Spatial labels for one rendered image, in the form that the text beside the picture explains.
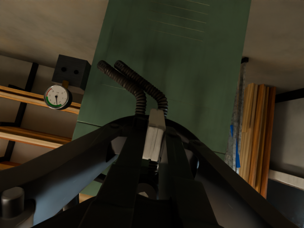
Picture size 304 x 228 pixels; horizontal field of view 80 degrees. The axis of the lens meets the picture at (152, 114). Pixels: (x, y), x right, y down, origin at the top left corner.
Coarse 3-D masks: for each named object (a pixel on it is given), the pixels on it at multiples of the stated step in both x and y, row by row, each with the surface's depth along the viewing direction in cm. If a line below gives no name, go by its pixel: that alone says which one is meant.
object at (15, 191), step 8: (8, 192) 6; (16, 192) 6; (8, 200) 5; (16, 200) 6; (0, 208) 6; (8, 208) 6; (16, 208) 6; (24, 208) 6; (32, 208) 6; (0, 216) 6; (8, 216) 6; (16, 216) 6; (24, 216) 6; (32, 216) 6; (0, 224) 5; (8, 224) 5; (16, 224) 6; (24, 224) 6; (32, 224) 6
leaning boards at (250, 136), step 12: (252, 84) 177; (264, 84) 174; (252, 96) 175; (264, 96) 177; (252, 108) 176; (264, 108) 177; (252, 120) 175; (264, 120) 175; (252, 132) 174; (264, 132) 173; (252, 144) 172; (264, 144) 174; (240, 156) 181; (252, 156) 170; (264, 156) 171; (240, 168) 178; (252, 168) 167; (264, 168) 169; (252, 180) 164; (264, 180) 166; (264, 192) 164
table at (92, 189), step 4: (92, 184) 50; (96, 184) 50; (100, 184) 50; (84, 188) 50; (88, 188) 50; (92, 188) 50; (96, 188) 50; (80, 192) 50; (84, 192) 50; (88, 192) 50; (92, 192) 50; (96, 192) 50
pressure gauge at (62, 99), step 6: (66, 84) 49; (48, 90) 46; (54, 90) 47; (60, 90) 47; (66, 90) 46; (48, 96) 46; (54, 96) 46; (60, 96) 46; (66, 96) 46; (48, 102) 46; (54, 102) 46; (60, 102) 46; (66, 102) 46; (54, 108) 46; (60, 108) 47
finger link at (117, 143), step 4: (124, 132) 14; (128, 132) 14; (120, 136) 13; (124, 136) 13; (112, 140) 13; (116, 140) 13; (120, 140) 13; (124, 140) 13; (112, 144) 13; (116, 144) 13; (120, 144) 13; (108, 148) 13; (112, 148) 13; (116, 148) 13; (120, 148) 13; (108, 152) 13; (112, 152) 13; (116, 152) 13
